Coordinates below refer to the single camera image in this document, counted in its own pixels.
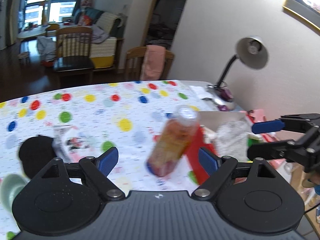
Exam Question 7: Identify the mint green cup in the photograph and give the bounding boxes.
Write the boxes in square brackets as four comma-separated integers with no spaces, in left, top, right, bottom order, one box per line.
[0,174,29,212]

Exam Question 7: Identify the round low table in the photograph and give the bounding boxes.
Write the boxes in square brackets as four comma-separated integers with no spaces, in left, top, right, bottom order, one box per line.
[17,26,54,41]

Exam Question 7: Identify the black round soft pad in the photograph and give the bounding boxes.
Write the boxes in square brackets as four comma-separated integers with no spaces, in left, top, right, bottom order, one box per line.
[19,135,57,179]

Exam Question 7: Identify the light wooden chair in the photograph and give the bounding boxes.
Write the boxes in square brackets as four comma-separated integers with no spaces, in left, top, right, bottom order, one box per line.
[124,46,175,82]

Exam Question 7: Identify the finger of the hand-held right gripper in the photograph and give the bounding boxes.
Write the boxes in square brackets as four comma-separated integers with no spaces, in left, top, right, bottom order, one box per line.
[247,140,303,161]
[251,113,320,134]

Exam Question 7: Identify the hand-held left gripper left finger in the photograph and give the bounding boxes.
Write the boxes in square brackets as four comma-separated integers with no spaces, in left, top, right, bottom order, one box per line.
[37,146,126,202]

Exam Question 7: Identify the polka dot tablecloth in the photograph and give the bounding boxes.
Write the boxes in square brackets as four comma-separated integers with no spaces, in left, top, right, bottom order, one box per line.
[0,80,250,240]

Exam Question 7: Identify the white paper sheet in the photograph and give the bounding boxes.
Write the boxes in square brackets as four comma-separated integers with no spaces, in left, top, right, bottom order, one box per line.
[189,85,213,100]

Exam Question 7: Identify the grey desk lamp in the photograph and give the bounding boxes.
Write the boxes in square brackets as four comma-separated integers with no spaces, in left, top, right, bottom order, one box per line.
[207,36,270,111]

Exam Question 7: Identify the printed plastic packet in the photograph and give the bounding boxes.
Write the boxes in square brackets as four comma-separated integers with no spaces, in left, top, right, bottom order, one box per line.
[52,125,92,162]

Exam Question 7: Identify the large yellow framed picture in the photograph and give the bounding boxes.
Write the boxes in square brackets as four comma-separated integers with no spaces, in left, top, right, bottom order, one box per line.
[282,0,320,32]

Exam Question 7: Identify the orange liquid plastic bottle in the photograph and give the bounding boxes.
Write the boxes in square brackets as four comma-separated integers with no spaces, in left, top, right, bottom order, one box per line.
[146,106,200,177]

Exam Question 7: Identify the pink towel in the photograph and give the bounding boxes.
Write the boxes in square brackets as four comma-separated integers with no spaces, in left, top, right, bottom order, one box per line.
[140,45,166,81]

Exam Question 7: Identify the white cloth heap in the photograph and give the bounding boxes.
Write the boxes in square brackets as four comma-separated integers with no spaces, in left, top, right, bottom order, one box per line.
[37,36,57,63]

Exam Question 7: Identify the red cardboard box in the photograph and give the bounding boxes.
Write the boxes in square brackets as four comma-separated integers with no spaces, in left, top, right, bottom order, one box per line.
[185,110,288,184]

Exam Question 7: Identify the wooden chair with dark seat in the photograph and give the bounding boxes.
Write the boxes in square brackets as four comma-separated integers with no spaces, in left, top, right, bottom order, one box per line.
[53,26,96,81]

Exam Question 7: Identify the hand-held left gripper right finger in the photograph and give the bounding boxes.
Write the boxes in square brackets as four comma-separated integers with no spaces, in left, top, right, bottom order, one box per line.
[191,147,276,201]

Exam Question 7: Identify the small purple object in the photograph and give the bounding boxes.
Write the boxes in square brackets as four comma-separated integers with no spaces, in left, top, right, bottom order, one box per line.
[219,88,234,101]

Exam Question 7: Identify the large window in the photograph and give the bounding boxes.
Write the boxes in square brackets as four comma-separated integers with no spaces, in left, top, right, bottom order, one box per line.
[17,0,78,27]

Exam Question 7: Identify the small wooden stool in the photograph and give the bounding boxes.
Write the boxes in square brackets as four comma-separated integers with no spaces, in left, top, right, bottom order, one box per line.
[18,51,31,64]

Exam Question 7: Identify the sofa with cream cover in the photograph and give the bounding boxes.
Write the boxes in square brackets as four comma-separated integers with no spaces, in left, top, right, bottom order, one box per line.
[75,7,124,69]

